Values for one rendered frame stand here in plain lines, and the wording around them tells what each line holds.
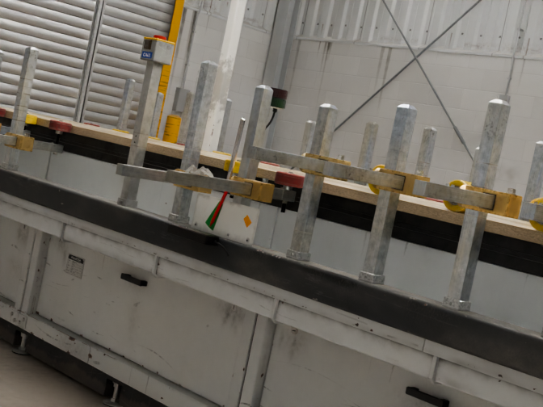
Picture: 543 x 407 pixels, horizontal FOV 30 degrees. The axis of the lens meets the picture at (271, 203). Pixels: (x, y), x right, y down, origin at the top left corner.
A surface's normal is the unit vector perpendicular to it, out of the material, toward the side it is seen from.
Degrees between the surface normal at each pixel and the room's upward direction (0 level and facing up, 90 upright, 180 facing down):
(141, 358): 91
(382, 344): 90
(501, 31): 90
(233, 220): 90
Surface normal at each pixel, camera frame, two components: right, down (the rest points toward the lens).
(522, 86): -0.71, -0.11
